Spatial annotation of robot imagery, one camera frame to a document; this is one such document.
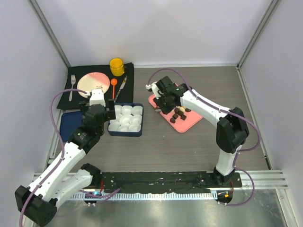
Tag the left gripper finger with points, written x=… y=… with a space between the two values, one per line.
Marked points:
x=111 y=109
x=83 y=106

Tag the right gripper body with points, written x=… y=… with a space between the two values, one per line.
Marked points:
x=163 y=103

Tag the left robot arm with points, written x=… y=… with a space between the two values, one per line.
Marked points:
x=42 y=198

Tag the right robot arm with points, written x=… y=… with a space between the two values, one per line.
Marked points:
x=231 y=129

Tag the dark blue chocolate box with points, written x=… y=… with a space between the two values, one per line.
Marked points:
x=128 y=121

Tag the dark blue box lid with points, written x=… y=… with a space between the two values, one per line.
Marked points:
x=69 y=123

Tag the orange plastic spoon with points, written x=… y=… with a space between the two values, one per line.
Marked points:
x=114 y=83

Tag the black cloth placemat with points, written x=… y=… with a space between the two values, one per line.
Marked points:
x=127 y=93

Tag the steak knife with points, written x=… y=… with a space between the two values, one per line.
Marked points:
x=120 y=89

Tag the pink and cream plate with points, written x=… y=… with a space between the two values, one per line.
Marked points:
x=94 y=80

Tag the pink plastic tray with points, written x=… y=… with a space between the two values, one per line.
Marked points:
x=180 y=118

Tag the silver fork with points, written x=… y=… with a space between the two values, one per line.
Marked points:
x=73 y=81

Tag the yellow mug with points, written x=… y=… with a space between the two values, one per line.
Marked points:
x=117 y=67

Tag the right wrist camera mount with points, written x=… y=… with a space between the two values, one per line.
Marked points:
x=154 y=89

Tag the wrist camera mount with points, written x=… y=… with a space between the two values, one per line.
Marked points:
x=154 y=89
x=96 y=97

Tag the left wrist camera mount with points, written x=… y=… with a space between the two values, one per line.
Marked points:
x=96 y=97

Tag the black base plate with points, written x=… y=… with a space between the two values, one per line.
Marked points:
x=167 y=182

